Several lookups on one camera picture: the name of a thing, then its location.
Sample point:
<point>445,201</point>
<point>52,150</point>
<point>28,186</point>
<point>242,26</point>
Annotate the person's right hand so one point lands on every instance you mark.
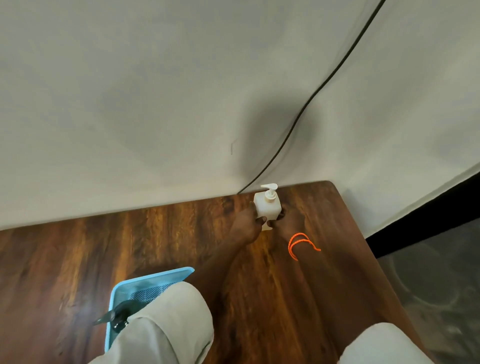
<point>287,228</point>

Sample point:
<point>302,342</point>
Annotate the person's left hand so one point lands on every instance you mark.
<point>244,227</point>

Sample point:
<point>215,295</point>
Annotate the person's right thumb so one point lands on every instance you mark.
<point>271,224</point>

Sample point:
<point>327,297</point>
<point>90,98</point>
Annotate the person's left thumb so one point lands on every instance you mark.
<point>261,221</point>

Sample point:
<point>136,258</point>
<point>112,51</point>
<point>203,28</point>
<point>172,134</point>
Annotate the white pump bottle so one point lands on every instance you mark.
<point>267,204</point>

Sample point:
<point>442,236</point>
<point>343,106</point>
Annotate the person's right forearm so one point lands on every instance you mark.
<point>322,288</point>

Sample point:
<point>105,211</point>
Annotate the person's left forearm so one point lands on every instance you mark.
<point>217,266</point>

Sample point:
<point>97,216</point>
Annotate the light blue plastic tray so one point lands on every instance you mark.
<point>150,283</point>

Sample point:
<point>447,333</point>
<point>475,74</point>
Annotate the white left shirt sleeve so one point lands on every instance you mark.
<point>165,326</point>

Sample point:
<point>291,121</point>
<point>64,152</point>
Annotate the white shirt sleeve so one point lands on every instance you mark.
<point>382,347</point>
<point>165,326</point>

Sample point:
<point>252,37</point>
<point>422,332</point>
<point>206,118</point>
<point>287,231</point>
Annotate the black baseboard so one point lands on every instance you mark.
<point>423,217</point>

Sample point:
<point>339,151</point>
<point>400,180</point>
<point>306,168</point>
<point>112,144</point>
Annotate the white right shirt sleeve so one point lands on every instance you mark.
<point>382,347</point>

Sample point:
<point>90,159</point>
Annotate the dark grey tool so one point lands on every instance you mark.
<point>116,317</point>

